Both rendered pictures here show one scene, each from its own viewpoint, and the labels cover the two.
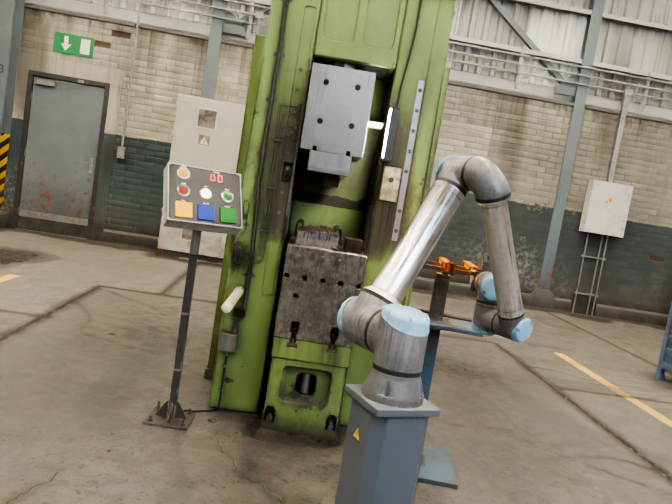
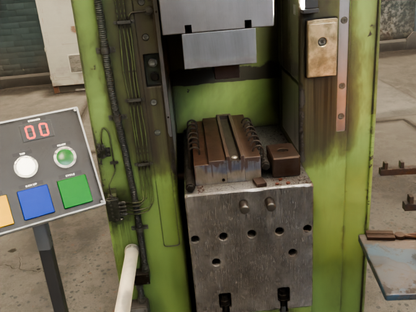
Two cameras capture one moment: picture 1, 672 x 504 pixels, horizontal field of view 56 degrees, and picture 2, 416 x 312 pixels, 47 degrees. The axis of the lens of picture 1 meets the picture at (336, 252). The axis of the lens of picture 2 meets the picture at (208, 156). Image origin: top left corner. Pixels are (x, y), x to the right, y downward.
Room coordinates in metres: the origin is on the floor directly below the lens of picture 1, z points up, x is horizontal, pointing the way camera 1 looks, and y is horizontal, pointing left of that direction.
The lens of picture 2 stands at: (1.69, 0.12, 1.54)
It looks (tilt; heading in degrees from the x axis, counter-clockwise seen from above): 22 degrees down; 1
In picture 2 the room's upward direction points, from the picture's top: 5 degrees counter-clockwise
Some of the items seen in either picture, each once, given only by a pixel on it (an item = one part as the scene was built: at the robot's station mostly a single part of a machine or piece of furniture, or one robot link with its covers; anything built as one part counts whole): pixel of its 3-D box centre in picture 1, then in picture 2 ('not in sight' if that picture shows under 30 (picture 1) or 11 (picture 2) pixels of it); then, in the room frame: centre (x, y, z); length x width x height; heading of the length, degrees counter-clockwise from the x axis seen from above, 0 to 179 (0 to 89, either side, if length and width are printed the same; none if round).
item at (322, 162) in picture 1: (328, 164); (214, 37); (3.20, 0.11, 1.32); 0.42 x 0.20 x 0.10; 3
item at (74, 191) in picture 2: (227, 215); (75, 191); (2.82, 0.51, 1.01); 0.07 x 0.05 x 0.07; 118
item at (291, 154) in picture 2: (353, 245); (283, 160); (3.06, -0.08, 0.95); 0.12 x 0.08 x 0.06; 3
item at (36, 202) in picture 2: (205, 212); (36, 202); (2.77, 0.60, 1.01); 0.07 x 0.05 x 0.07; 118
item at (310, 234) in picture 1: (317, 235); (221, 145); (3.20, 0.11, 0.96); 0.42 x 0.20 x 0.09; 3
